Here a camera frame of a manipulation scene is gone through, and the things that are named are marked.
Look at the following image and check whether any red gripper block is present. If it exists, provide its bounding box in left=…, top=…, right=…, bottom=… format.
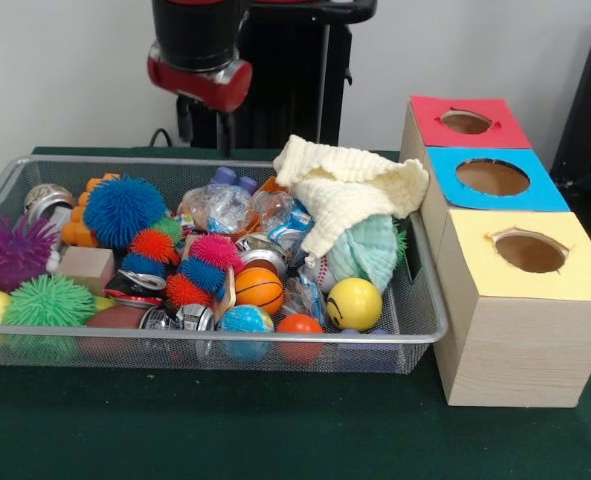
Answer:
left=147, top=47, right=254, bottom=157

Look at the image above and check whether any clear plastic bottle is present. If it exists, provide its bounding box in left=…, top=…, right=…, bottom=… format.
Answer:
left=179, top=167, right=256, bottom=235

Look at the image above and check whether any blue spiky rubber toy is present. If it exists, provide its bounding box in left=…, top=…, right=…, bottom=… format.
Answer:
left=83, top=174, right=169, bottom=250

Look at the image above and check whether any cream waffle cloth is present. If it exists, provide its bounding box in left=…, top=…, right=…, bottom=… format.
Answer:
left=273, top=134, right=430, bottom=269

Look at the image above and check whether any mint green waffle cloth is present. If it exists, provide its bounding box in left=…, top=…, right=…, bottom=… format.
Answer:
left=327, top=214, right=399, bottom=294

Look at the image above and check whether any clear mesh bin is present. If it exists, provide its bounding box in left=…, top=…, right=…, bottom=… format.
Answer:
left=0, top=154, right=449, bottom=374

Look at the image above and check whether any wooden box with three holes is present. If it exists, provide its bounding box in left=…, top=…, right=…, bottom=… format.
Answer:
left=398, top=94, right=591, bottom=409

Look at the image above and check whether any orange toy building block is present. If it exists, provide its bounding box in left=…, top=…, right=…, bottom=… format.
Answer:
left=62, top=173, right=122, bottom=250

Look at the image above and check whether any small orange basketball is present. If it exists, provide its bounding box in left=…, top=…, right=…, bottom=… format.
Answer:
left=234, top=266, right=285, bottom=316

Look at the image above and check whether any blue globe ball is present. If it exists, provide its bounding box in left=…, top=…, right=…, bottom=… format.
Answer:
left=217, top=304, right=275, bottom=362

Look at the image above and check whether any purple spiky monster toy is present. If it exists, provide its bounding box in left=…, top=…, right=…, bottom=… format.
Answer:
left=0, top=214, right=62, bottom=294

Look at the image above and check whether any yellow plastic ball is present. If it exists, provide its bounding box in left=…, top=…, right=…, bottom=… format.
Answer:
left=326, top=277, right=384, bottom=332

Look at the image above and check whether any green spiky rubber ball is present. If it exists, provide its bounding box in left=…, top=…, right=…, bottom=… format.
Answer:
left=2, top=273, right=96, bottom=329

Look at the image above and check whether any dark green table cloth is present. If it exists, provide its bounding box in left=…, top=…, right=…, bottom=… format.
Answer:
left=0, top=145, right=591, bottom=480

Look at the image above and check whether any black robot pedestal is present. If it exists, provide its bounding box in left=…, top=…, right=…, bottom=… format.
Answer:
left=184, top=0, right=379, bottom=150

